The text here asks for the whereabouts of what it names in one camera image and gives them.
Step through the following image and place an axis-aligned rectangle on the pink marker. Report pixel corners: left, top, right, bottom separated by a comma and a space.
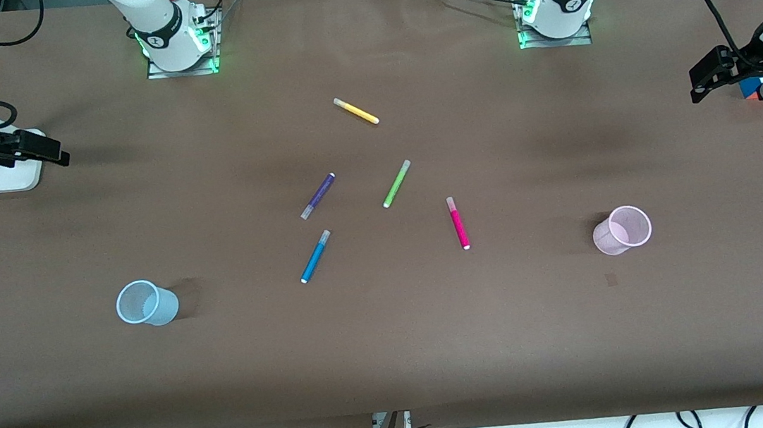
445, 195, 471, 252

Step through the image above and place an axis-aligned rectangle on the blue marker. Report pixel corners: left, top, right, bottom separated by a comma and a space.
295, 229, 336, 285

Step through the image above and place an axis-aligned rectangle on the multicoloured puzzle cube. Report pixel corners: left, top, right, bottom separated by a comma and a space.
738, 76, 763, 104

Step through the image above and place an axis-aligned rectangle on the translucent pink plastic cup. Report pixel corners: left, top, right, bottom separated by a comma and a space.
590, 203, 655, 258

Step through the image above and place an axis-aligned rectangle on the translucent blue plastic cup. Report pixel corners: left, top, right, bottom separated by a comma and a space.
113, 276, 182, 331

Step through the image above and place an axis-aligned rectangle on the purple marker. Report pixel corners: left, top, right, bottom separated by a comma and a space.
296, 172, 341, 221

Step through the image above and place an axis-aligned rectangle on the yellow marker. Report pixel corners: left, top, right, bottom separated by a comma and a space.
332, 93, 381, 129

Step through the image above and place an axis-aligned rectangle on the green marker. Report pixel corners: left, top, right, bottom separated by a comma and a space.
378, 159, 416, 209

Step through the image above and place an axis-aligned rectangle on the brown paper table cover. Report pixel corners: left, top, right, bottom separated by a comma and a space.
0, 0, 763, 428

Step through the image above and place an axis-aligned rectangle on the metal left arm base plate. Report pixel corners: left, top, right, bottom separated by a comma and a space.
512, 0, 594, 52

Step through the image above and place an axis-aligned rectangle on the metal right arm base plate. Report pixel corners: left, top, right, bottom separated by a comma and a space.
140, 3, 226, 82

